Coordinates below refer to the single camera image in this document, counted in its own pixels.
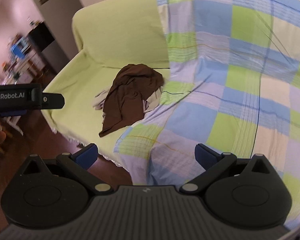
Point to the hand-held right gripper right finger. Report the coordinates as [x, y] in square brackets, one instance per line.
[205, 156]

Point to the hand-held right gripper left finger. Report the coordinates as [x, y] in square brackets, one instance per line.
[86, 157]

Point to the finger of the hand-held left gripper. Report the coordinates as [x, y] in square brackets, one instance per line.
[12, 113]
[52, 101]

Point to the brown garment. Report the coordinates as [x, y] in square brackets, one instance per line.
[130, 95]

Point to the white stool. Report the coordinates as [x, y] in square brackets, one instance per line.
[13, 123]

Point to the cluttered shelf unit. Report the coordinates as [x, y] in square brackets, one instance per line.
[22, 52]

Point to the white grey garment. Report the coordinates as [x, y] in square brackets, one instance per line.
[100, 102]

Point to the dark cabinet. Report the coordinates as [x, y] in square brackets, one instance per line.
[41, 36]

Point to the plaid blue green blanket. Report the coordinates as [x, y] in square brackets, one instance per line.
[227, 80]

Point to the green covered sofa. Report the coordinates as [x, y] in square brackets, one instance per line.
[115, 35]

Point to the wall switch plate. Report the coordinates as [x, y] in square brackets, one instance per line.
[44, 0]

